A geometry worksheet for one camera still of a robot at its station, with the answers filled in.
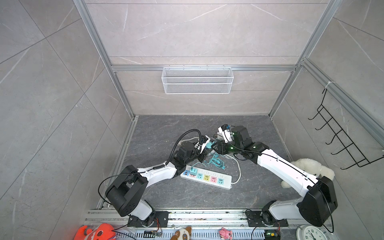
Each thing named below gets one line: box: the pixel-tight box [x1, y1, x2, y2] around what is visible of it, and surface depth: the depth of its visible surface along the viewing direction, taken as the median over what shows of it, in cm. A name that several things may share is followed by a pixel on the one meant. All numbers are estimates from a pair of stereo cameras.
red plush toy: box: [74, 223, 116, 240], surface depth 65 cm
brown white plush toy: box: [170, 226, 192, 240], surface depth 69 cm
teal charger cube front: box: [189, 168, 197, 176], surface depth 85 cm
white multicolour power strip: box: [180, 165, 233, 190], surface depth 86 cm
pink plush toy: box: [218, 227, 233, 240], surface depth 69 cm
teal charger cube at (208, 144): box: [205, 141, 213, 149], surface depth 81 cm
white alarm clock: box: [295, 225, 329, 240], surface depth 68 cm
